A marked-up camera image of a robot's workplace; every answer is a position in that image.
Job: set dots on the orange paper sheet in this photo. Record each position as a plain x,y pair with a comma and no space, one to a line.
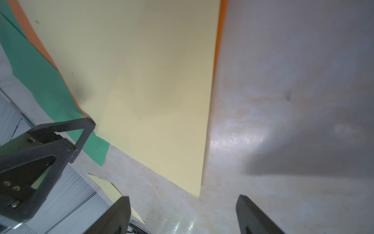
38,44

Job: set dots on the yellow paper sheet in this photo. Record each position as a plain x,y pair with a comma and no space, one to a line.
112,193
142,70

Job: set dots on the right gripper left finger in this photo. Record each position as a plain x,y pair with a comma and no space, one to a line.
115,220

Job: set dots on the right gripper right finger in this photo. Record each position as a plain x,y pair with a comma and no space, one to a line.
252,220

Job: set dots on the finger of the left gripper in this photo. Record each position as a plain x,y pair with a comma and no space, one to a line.
32,163

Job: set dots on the green paper sheet bottom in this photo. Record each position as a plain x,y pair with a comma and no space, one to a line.
34,71

